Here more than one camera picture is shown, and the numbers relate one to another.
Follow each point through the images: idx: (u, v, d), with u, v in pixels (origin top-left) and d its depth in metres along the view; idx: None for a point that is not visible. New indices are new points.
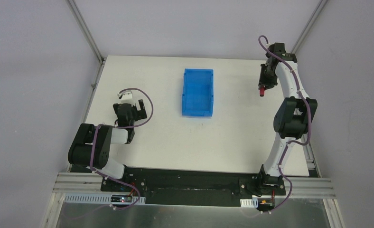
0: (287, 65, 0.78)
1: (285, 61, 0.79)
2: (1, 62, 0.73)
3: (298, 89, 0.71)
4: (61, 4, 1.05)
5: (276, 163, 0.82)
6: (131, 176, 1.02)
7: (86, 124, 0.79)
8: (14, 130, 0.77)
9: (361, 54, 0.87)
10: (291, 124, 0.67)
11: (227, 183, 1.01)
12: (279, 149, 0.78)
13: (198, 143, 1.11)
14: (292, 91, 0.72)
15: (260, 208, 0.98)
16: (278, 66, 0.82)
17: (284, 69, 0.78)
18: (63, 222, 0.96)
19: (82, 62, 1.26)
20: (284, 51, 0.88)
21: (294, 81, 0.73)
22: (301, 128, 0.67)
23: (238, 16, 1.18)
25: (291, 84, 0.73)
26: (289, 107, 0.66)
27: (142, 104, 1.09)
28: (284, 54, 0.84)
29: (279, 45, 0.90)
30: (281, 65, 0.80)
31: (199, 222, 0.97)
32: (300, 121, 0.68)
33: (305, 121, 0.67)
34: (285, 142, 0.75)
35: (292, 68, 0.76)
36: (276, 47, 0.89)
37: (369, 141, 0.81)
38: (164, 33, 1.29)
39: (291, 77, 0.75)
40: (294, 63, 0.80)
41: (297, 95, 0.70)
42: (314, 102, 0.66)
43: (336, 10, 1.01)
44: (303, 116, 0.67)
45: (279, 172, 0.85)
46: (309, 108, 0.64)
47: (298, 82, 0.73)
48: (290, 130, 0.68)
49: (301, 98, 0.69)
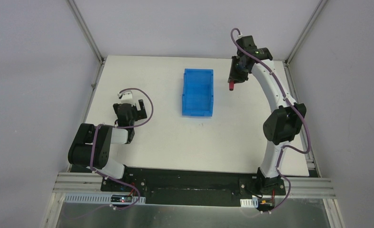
0: (266, 67, 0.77)
1: (263, 62, 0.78)
2: (1, 62, 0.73)
3: (283, 95, 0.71)
4: (61, 4, 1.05)
5: (274, 166, 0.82)
6: (131, 176, 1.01)
7: (86, 124, 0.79)
8: (14, 130, 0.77)
9: (361, 54, 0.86)
10: (283, 130, 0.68)
11: (227, 183, 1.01)
12: (275, 155, 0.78)
13: (199, 143, 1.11)
14: (278, 99, 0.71)
15: (260, 208, 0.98)
16: (256, 67, 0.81)
17: (263, 71, 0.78)
18: (63, 222, 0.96)
19: (82, 62, 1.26)
20: (254, 46, 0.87)
21: (278, 87, 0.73)
22: (293, 131, 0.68)
23: (238, 16, 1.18)
25: (275, 91, 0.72)
26: (281, 118, 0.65)
27: (142, 104, 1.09)
28: (257, 52, 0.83)
29: (249, 41, 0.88)
30: (259, 66, 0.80)
31: (199, 222, 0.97)
32: (291, 125, 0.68)
33: (297, 125, 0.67)
34: (280, 147, 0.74)
35: (271, 71, 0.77)
36: (246, 42, 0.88)
37: (369, 141, 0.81)
38: (164, 33, 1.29)
39: (273, 82, 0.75)
40: (269, 62, 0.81)
41: (285, 102, 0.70)
42: (303, 105, 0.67)
43: (336, 9, 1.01)
44: (294, 121, 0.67)
45: (278, 173, 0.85)
46: (300, 113, 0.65)
47: (282, 89, 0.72)
48: (284, 136, 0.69)
49: (289, 105, 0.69)
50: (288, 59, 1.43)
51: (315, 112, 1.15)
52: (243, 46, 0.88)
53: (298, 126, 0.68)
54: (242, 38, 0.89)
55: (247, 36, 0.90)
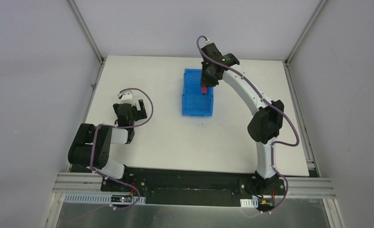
0: (237, 72, 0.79)
1: (232, 68, 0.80)
2: (2, 62, 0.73)
3: (259, 96, 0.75)
4: (61, 4, 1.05)
5: (269, 165, 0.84)
6: (131, 176, 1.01)
7: (86, 124, 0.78)
8: (14, 130, 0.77)
9: (361, 54, 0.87)
10: (267, 128, 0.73)
11: (227, 183, 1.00)
12: (266, 153, 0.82)
13: (198, 143, 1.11)
14: (256, 100, 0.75)
15: (260, 208, 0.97)
16: (226, 74, 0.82)
17: (235, 78, 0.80)
18: (63, 222, 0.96)
19: (82, 62, 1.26)
20: (218, 53, 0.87)
21: (253, 90, 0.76)
22: (276, 127, 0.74)
23: (238, 16, 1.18)
25: (252, 93, 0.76)
26: (263, 118, 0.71)
27: (142, 104, 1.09)
28: (224, 59, 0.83)
29: (212, 48, 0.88)
30: (229, 73, 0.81)
31: (199, 222, 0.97)
32: (274, 122, 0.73)
33: (278, 120, 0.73)
34: (269, 144, 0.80)
35: (242, 75, 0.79)
36: (210, 50, 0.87)
37: (369, 141, 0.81)
38: (164, 33, 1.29)
39: (247, 85, 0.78)
40: (237, 66, 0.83)
41: (263, 103, 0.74)
42: (280, 101, 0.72)
43: (337, 9, 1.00)
44: (276, 118, 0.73)
45: (275, 171, 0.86)
46: (279, 109, 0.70)
47: (257, 90, 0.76)
48: (269, 133, 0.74)
49: (268, 105, 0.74)
50: (288, 59, 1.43)
51: (315, 112, 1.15)
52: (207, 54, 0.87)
53: (280, 122, 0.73)
54: (206, 46, 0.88)
55: (209, 44, 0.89)
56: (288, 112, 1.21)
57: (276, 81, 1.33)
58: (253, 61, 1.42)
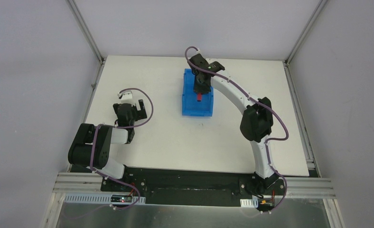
0: (222, 77, 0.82)
1: (218, 74, 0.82)
2: (1, 62, 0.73)
3: (246, 95, 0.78)
4: (61, 4, 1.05)
5: (266, 163, 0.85)
6: (131, 176, 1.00)
7: (86, 124, 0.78)
8: (14, 130, 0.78)
9: (361, 54, 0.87)
10: (259, 126, 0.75)
11: (227, 183, 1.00)
12: (262, 152, 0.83)
13: (198, 143, 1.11)
14: (243, 100, 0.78)
15: (260, 208, 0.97)
16: (213, 80, 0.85)
17: (221, 82, 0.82)
18: (63, 222, 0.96)
19: (82, 62, 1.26)
20: (205, 62, 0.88)
21: (239, 90, 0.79)
22: (267, 124, 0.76)
23: (238, 16, 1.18)
25: (238, 94, 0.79)
26: (252, 116, 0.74)
27: (142, 104, 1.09)
28: (210, 66, 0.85)
29: (199, 57, 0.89)
30: (216, 78, 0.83)
31: (199, 222, 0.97)
32: (264, 119, 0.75)
33: (268, 117, 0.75)
34: (264, 142, 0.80)
35: (228, 79, 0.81)
36: (196, 60, 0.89)
37: (369, 141, 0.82)
38: (163, 33, 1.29)
39: (234, 87, 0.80)
40: (223, 72, 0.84)
41: (250, 101, 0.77)
42: (266, 99, 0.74)
43: (337, 9, 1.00)
44: (266, 115, 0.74)
45: (273, 169, 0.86)
46: (266, 106, 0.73)
47: (243, 90, 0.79)
48: (262, 131, 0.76)
49: (255, 103, 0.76)
50: (288, 59, 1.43)
51: (315, 111, 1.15)
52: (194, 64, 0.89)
53: (270, 118, 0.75)
54: (192, 57, 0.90)
55: (197, 54, 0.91)
56: (288, 112, 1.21)
57: (276, 80, 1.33)
58: (253, 61, 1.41)
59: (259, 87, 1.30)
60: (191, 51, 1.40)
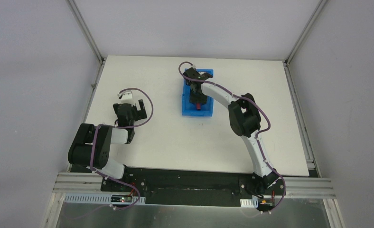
0: (209, 82, 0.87)
1: (206, 81, 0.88)
2: (2, 62, 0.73)
3: (230, 93, 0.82)
4: (61, 4, 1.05)
5: (262, 160, 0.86)
6: (131, 176, 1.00)
7: (86, 124, 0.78)
8: (14, 130, 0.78)
9: (360, 54, 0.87)
10: (246, 121, 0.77)
11: (227, 183, 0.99)
12: (255, 147, 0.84)
13: (198, 143, 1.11)
14: (229, 98, 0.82)
15: (260, 208, 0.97)
16: (202, 87, 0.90)
17: (209, 87, 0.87)
18: (63, 222, 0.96)
19: (82, 62, 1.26)
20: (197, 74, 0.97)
21: (224, 90, 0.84)
22: (255, 118, 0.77)
23: (238, 17, 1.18)
25: (223, 94, 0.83)
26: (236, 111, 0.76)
27: (142, 104, 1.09)
28: (200, 76, 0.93)
29: (192, 70, 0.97)
30: (204, 85, 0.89)
31: (199, 222, 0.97)
32: (250, 114, 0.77)
33: (254, 111, 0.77)
34: (254, 137, 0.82)
35: (214, 82, 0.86)
36: (188, 72, 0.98)
37: (369, 141, 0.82)
38: (163, 33, 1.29)
39: (219, 90, 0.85)
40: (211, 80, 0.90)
41: (234, 98, 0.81)
42: (249, 94, 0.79)
43: (336, 9, 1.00)
44: (251, 109, 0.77)
45: (269, 167, 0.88)
46: (250, 100, 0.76)
47: (228, 90, 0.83)
48: (250, 126, 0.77)
49: (239, 99, 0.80)
50: (288, 59, 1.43)
51: (315, 112, 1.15)
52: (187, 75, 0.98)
53: (256, 112, 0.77)
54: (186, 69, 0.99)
55: (191, 66, 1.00)
56: (288, 112, 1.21)
57: (276, 80, 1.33)
58: (253, 61, 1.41)
59: (259, 87, 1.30)
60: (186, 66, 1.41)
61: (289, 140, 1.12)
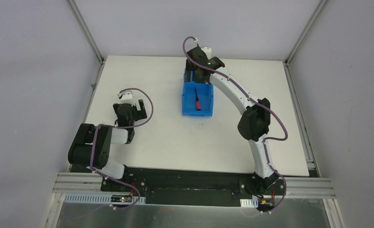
0: (222, 75, 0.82)
1: (218, 71, 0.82)
2: (2, 62, 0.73)
3: (246, 96, 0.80)
4: (61, 4, 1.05)
5: (266, 163, 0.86)
6: (131, 176, 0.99)
7: (86, 124, 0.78)
8: (14, 130, 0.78)
9: (360, 54, 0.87)
10: (257, 126, 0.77)
11: (227, 183, 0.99)
12: (261, 151, 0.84)
13: (198, 143, 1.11)
14: (243, 100, 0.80)
15: (260, 208, 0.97)
16: (212, 77, 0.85)
17: (221, 80, 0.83)
18: (63, 222, 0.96)
19: (82, 62, 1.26)
20: (203, 57, 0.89)
21: (239, 90, 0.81)
22: (265, 123, 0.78)
23: (238, 16, 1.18)
25: (238, 94, 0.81)
26: (252, 117, 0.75)
27: (142, 104, 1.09)
28: (209, 63, 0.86)
29: (198, 52, 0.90)
30: (215, 75, 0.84)
31: (199, 222, 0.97)
32: (262, 119, 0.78)
33: (266, 117, 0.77)
34: (261, 142, 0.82)
35: (228, 77, 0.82)
36: (195, 54, 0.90)
37: (369, 141, 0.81)
38: (164, 33, 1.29)
39: (234, 87, 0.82)
40: (223, 70, 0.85)
41: (250, 102, 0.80)
42: (265, 99, 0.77)
43: (336, 9, 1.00)
44: (264, 115, 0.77)
45: (272, 169, 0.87)
46: (266, 106, 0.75)
47: (243, 90, 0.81)
48: (259, 130, 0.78)
49: (254, 104, 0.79)
50: (288, 59, 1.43)
51: (316, 112, 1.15)
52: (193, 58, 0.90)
53: (267, 118, 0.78)
54: (191, 51, 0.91)
55: (195, 47, 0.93)
56: (288, 112, 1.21)
57: (276, 80, 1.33)
58: (253, 61, 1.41)
59: (259, 87, 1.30)
60: (190, 41, 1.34)
61: (289, 140, 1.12)
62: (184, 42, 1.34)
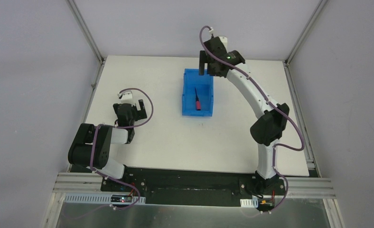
0: (242, 72, 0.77)
1: (237, 68, 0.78)
2: (2, 62, 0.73)
3: (266, 98, 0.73)
4: (61, 4, 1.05)
5: (271, 166, 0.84)
6: (131, 176, 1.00)
7: (86, 124, 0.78)
8: (14, 130, 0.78)
9: (360, 54, 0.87)
10: (271, 132, 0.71)
11: (227, 183, 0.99)
12: (269, 155, 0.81)
13: (198, 142, 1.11)
14: (261, 103, 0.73)
15: (260, 208, 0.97)
16: (230, 73, 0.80)
17: (240, 78, 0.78)
18: (63, 222, 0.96)
19: (82, 62, 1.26)
20: (222, 50, 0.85)
21: (259, 91, 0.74)
22: (280, 129, 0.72)
23: (238, 17, 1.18)
25: (257, 95, 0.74)
26: (268, 122, 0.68)
27: (142, 104, 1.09)
28: (229, 57, 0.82)
29: (217, 43, 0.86)
30: (234, 71, 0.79)
31: (199, 222, 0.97)
32: (277, 125, 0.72)
33: (283, 123, 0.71)
34: (272, 146, 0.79)
35: (247, 75, 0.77)
36: (214, 45, 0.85)
37: (369, 141, 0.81)
38: (164, 33, 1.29)
39: (253, 87, 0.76)
40: (242, 66, 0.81)
41: (268, 106, 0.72)
42: (285, 105, 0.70)
43: (336, 9, 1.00)
44: (281, 121, 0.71)
45: (275, 172, 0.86)
46: (284, 113, 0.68)
47: (263, 92, 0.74)
48: (272, 136, 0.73)
49: (273, 108, 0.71)
50: (288, 59, 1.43)
51: (316, 112, 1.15)
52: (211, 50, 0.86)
53: (284, 125, 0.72)
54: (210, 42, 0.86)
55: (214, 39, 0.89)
56: None
57: (276, 81, 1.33)
58: (253, 61, 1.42)
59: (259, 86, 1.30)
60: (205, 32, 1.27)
61: (289, 141, 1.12)
62: (199, 35, 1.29)
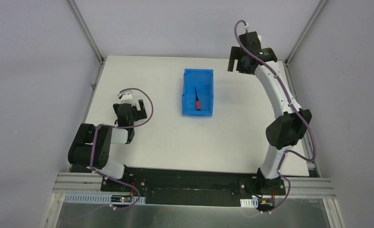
0: (270, 70, 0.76)
1: (267, 64, 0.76)
2: (2, 61, 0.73)
3: (288, 100, 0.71)
4: (61, 4, 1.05)
5: (275, 168, 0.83)
6: (131, 176, 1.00)
7: (86, 123, 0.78)
8: (14, 130, 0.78)
9: (360, 54, 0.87)
10: (287, 136, 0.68)
11: (227, 183, 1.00)
12: (276, 159, 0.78)
13: (198, 142, 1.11)
14: (283, 104, 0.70)
15: (260, 208, 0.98)
16: (259, 69, 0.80)
17: (267, 74, 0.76)
18: (63, 221, 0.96)
19: (82, 62, 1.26)
20: (257, 45, 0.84)
21: (284, 92, 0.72)
22: (296, 136, 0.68)
23: (238, 17, 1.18)
25: (280, 96, 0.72)
26: (286, 124, 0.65)
27: (142, 104, 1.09)
28: (261, 52, 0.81)
29: (253, 38, 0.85)
30: (263, 68, 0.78)
31: (199, 222, 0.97)
32: (295, 130, 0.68)
33: (301, 130, 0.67)
34: (283, 151, 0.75)
35: (276, 73, 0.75)
36: (249, 39, 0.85)
37: (370, 141, 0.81)
38: (164, 33, 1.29)
39: (278, 86, 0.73)
40: (274, 64, 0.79)
41: (290, 108, 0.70)
42: (308, 111, 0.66)
43: (336, 9, 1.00)
44: (300, 127, 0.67)
45: (278, 174, 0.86)
46: (304, 119, 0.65)
47: (288, 94, 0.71)
48: (286, 141, 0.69)
49: (294, 111, 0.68)
50: (288, 59, 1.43)
51: (316, 112, 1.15)
52: (246, 43, 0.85)
53: (302, 132, 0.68)
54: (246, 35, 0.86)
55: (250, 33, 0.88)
56: None
57: None
58: None
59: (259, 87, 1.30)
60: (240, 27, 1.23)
61: None
62: (200, 35, 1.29)
